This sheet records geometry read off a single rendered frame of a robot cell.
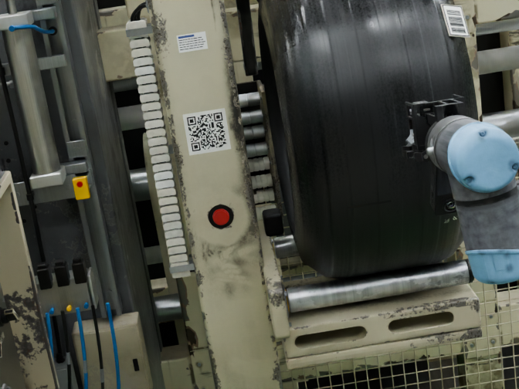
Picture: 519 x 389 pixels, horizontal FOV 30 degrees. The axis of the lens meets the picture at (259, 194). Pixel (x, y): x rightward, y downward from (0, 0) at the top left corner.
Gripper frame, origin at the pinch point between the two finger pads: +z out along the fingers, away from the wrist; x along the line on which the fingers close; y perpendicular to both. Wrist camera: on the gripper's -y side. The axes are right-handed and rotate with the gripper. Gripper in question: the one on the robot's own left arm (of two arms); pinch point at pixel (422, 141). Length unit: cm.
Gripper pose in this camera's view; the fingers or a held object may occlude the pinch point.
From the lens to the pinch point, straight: 146.1
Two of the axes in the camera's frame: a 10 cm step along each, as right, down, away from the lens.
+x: -9.9, 1.5, -0.3
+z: -0.6, -1.7, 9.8
